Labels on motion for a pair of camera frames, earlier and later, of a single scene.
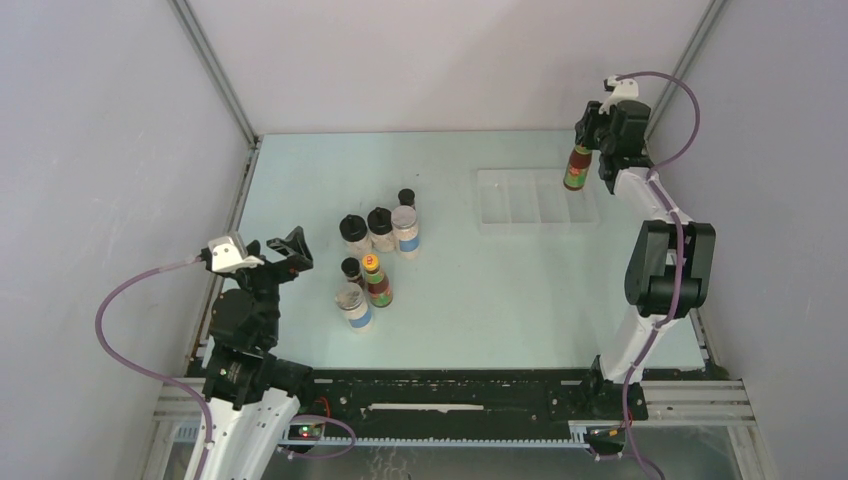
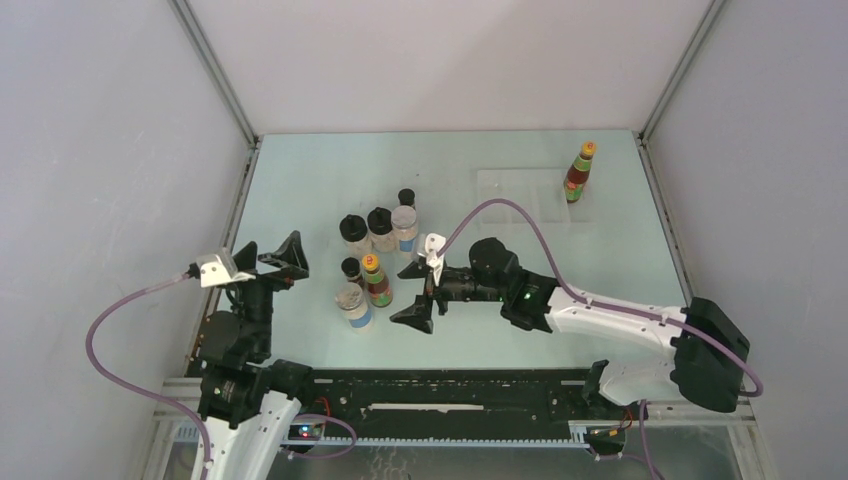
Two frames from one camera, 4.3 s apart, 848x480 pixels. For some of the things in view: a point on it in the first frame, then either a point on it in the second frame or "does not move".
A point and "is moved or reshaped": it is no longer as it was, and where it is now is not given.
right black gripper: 591,119 to 418,315
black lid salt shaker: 353,229 does not move
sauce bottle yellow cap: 577,168 is moved or reshaped
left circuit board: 306,432 does not move
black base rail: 459,407 does not move
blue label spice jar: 404,221 does not move
